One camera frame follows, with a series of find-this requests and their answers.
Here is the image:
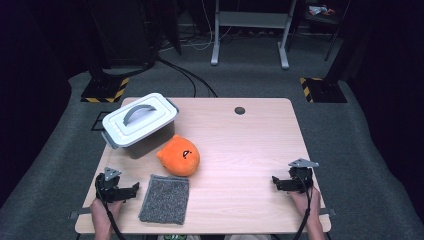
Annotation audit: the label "white and orange small clutter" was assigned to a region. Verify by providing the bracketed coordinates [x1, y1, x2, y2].
[308, 4, 336, 17]

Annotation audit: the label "grey fluffy cloth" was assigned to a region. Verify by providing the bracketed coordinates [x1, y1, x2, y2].
[138, 174, 190, 226]

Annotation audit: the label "person's left leg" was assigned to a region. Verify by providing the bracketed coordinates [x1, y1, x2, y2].
[156, 234, 201, 240]

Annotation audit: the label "dark cabinet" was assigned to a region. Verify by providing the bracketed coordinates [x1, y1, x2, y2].
[84, 0, 159, 68]

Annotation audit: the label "grey plastic storage box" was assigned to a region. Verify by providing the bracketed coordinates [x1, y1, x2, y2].
[124, 120, 177, 160]

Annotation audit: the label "right hand-held gripper black cable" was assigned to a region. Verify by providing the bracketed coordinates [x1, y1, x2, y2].
[292, 169, 316, 240]

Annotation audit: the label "person's leg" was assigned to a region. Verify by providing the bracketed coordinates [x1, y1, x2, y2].
[224, 234, 272, 240]
[156, 234, 201, 240]

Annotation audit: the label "left hand-held gripper black cable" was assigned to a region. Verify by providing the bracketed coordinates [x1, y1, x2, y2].
[95, 178, 127, 240]

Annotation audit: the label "person's right leg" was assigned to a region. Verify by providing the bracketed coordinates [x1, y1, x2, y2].
[224, 234, 272, 240]

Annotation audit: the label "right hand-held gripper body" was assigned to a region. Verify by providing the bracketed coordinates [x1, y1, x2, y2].
[287, 158, 320, 194]

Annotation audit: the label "black floor cable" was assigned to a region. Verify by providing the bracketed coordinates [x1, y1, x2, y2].
[156, 57, 198, 98]
[166, 63, 219, 98]

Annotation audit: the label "white floor cable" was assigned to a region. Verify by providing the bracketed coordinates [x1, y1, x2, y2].
[184, 0, 234, 52]

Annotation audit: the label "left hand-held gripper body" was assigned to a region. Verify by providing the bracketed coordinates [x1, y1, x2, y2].
[94, 166, 134, 204]

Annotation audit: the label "person's right hand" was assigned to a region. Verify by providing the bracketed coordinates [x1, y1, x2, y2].
[288, 186, 322, 221]

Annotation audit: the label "black yellow striped stand base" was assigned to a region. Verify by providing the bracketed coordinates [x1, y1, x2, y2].
[299, 77, 348, 104]
[80, 76, 130, 104]

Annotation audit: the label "orange plush toy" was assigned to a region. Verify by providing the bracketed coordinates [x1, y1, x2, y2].
[155, 134, 202, 178]

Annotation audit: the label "white metal desk frame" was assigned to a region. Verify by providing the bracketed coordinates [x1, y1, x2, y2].
[210, 0, 298, 70]

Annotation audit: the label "person's left hand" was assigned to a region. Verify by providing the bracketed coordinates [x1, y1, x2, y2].
[89, 197, 125, 231]

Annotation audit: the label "hand-held gripper black cable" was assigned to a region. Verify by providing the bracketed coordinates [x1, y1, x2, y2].
[292, 169, 316, 240]
[95, 178, 127, 240]

